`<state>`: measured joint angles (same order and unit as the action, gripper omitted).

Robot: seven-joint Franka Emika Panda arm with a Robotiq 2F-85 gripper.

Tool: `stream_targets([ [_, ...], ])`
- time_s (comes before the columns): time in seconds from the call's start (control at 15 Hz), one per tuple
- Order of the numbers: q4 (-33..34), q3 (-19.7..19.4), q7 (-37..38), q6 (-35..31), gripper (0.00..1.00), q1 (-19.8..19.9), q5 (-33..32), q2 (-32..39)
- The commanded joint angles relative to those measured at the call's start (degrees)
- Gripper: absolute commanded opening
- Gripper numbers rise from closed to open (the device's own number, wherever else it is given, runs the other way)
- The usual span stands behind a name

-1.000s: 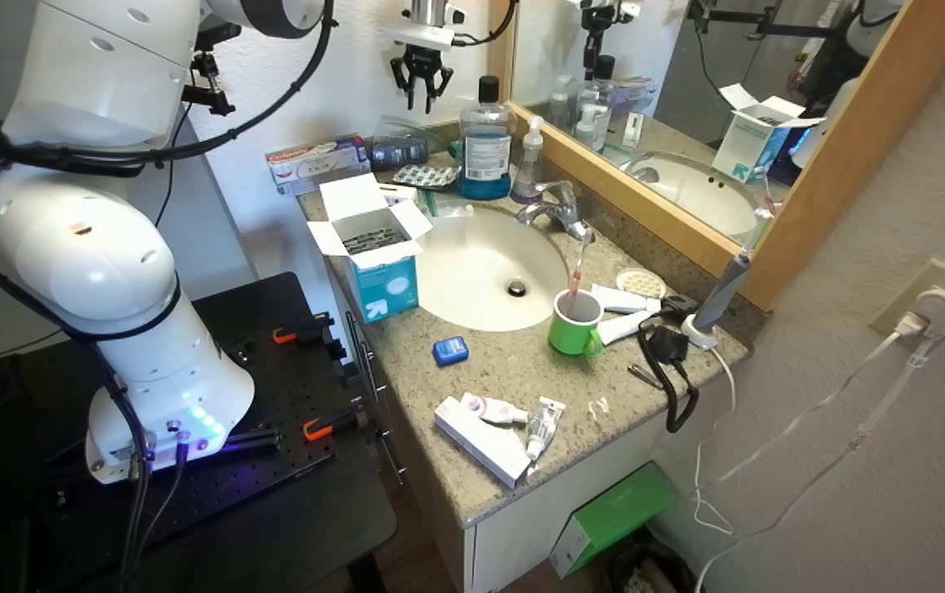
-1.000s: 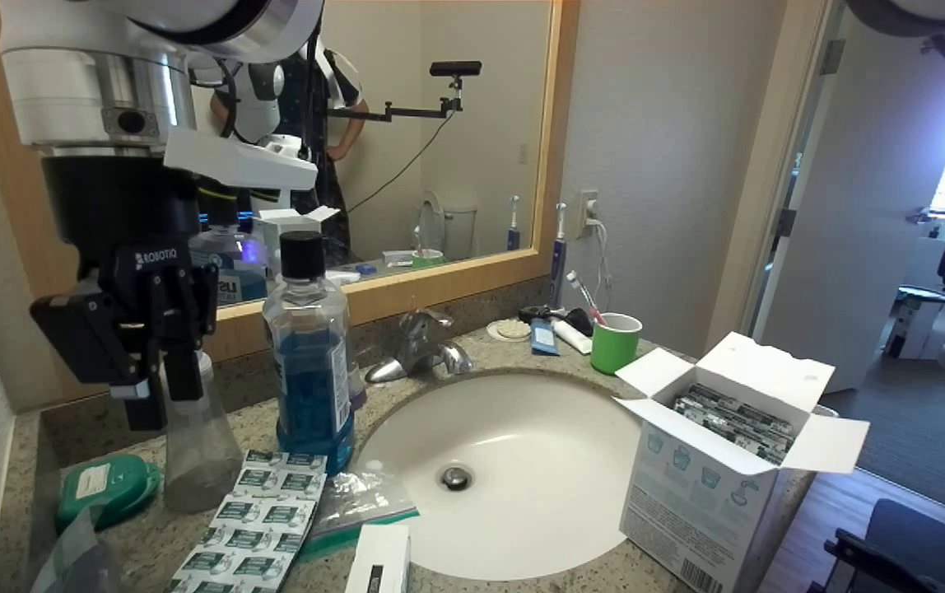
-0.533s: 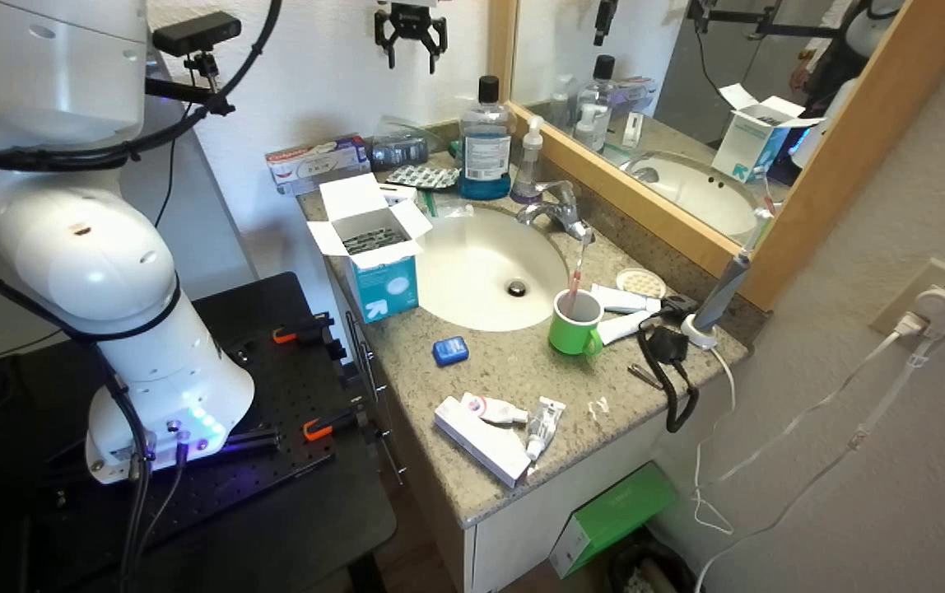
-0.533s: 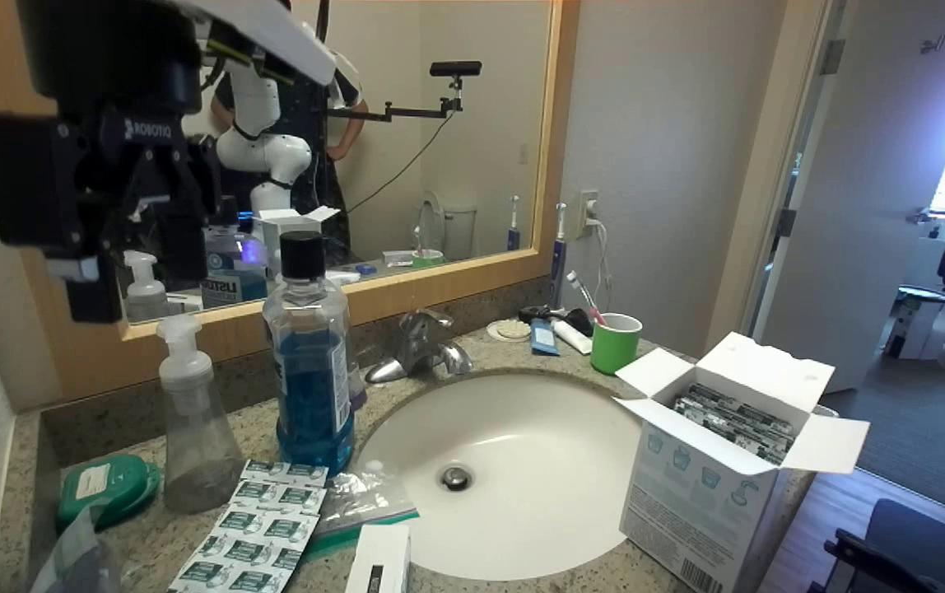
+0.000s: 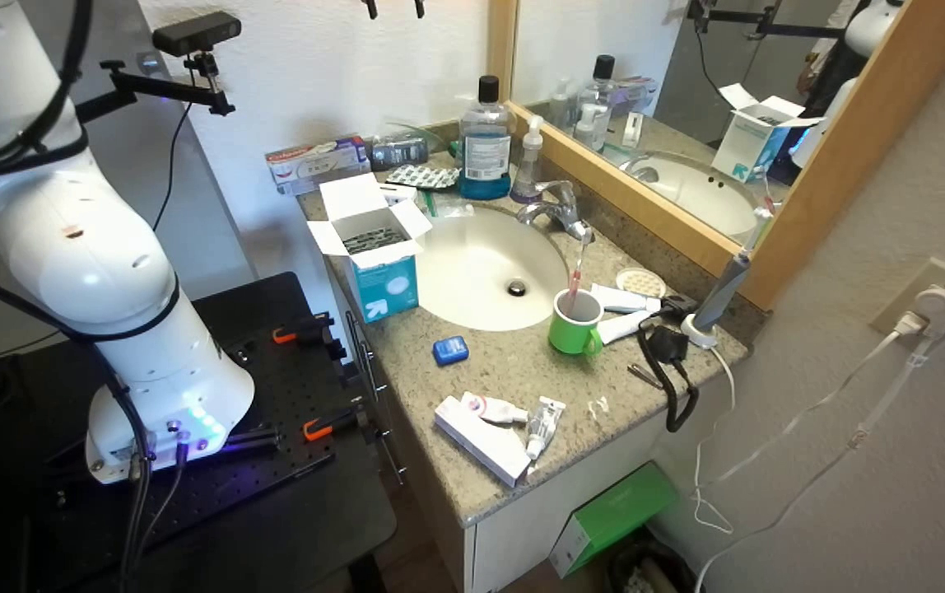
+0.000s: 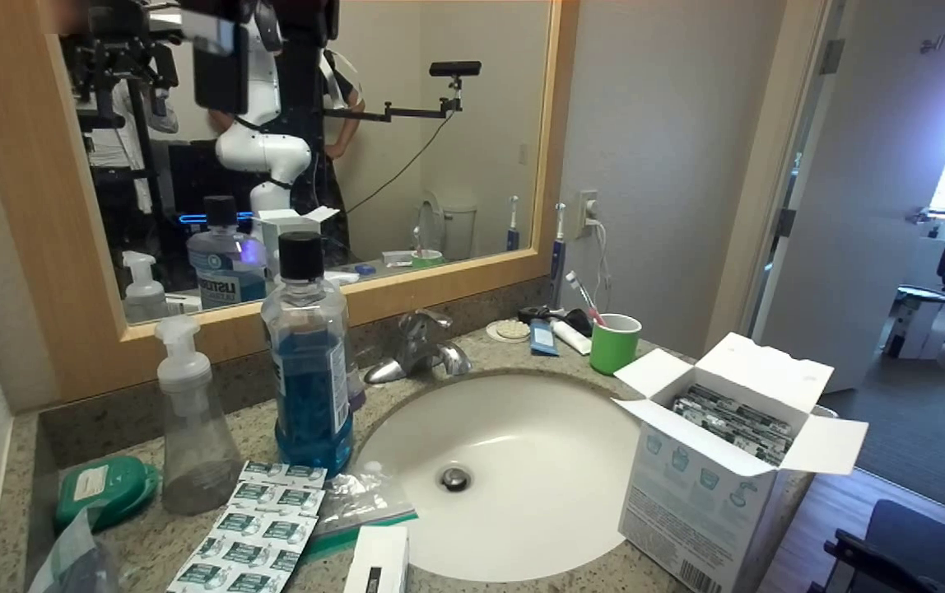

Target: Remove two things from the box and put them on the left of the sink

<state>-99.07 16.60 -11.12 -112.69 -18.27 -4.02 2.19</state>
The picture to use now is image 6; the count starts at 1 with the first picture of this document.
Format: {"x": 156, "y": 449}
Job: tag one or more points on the grey electric toothbrush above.
{"x": 559, "y": 266}

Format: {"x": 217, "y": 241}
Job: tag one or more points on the blue mouthwash bottle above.
{"x": 310, "y": 406}

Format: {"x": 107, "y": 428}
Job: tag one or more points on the grey door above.
{"x": 866, "y": 165}

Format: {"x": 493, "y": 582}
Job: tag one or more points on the white teal cardboard box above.
{"x": 690, "y": 506}

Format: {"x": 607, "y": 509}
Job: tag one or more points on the wooden framed mirror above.
{"x": 31, "y": 218}

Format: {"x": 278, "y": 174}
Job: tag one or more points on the green cup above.
{"x": 614, "y": 350}

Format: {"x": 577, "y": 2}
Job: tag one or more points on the wall power outlet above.
{"x": 588, "y": 208}

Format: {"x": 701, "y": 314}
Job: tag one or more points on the white oval sink basin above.
{"x": 525, "y": 471}

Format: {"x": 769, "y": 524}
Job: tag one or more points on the black robot table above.
{"x": 933, "y": 549}

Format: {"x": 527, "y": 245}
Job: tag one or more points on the white storage box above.
{"x": 918, "y": 324}

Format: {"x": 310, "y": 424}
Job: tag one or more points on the clear pump soap bottle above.
{"x": 194, "y": 462}

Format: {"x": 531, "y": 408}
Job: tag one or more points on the chrome faucet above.
{"x": 423, "y": 350}

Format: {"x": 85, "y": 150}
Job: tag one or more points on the clear plastic wrapper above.
{"x": 71, "y": 562}

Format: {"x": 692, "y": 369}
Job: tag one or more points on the green toothbrush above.
{"x": 368, "y": 528}

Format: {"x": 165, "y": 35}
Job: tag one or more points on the green round container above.
{"x": 103, "y": 495}

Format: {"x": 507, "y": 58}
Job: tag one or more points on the clear plastic zip bag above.
{"x": 361, "y": 495}

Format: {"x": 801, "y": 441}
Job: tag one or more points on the white box with black stripe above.
{"x": 372, "y": 562}

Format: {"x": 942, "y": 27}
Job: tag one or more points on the stack of foil packet strips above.
{"x": 735, "y": 424}

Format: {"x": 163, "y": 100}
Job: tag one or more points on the black hair tool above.
{"x": 572, "y": 317}

